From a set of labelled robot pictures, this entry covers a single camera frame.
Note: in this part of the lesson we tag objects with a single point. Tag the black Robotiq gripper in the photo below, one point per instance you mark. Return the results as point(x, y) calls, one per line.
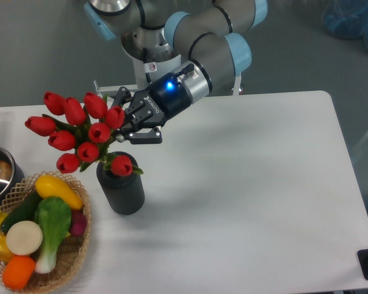
point(150, 108)

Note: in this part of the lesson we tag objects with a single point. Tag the red tulip bouquet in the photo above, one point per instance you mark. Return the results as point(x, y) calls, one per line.
point(84, 138)

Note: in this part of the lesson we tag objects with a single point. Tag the orange fruit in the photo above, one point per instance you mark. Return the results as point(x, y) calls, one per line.
point(18, 272)

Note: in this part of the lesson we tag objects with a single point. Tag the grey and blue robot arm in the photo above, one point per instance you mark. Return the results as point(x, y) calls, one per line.
point(156, 31)

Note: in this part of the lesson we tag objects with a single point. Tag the dark grey ribbed vase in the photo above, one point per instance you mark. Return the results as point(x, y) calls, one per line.
point(120, 181)

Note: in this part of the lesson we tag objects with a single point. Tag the yellow squash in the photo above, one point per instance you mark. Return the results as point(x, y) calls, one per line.
point(51, 186)

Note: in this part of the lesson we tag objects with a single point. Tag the purple red radish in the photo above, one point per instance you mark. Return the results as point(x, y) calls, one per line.
point(78, 223)

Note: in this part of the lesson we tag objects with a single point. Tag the green bok choy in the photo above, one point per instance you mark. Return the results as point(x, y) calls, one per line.
point(53, 215)

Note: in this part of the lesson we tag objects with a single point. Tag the dark green cucumber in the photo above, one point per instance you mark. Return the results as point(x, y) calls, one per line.
point(23, 212)

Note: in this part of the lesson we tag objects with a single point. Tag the woven wicker basket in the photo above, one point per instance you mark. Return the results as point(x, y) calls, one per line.
point(71, 252)

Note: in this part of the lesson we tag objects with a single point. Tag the yellow bell pepper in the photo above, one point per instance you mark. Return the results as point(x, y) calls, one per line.
point(5, 253)

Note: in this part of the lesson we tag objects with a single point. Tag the blue plastic bag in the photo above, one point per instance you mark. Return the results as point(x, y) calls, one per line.
point(346, 19)

